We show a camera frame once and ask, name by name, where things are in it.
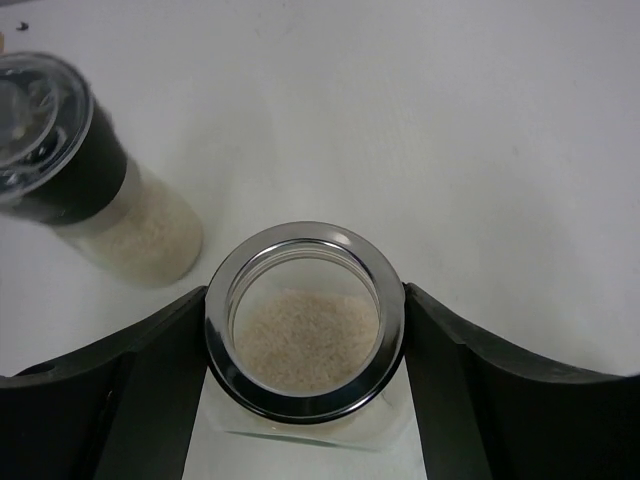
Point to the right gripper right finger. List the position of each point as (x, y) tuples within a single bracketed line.
[(489, 409)]

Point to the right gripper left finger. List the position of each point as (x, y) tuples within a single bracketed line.
[(123, 407)]

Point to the clear glass jar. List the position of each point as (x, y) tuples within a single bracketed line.
[(304, 328)]

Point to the small white bottle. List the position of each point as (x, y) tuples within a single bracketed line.
[(63, 167)]

